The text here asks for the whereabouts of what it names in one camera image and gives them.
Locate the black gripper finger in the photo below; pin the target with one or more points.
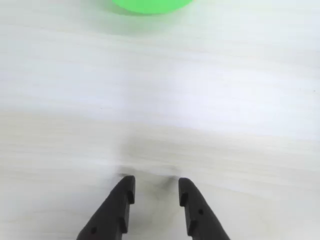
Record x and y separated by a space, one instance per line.
110 212
202 220

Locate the green rubber duck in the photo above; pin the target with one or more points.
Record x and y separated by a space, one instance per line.
150 6

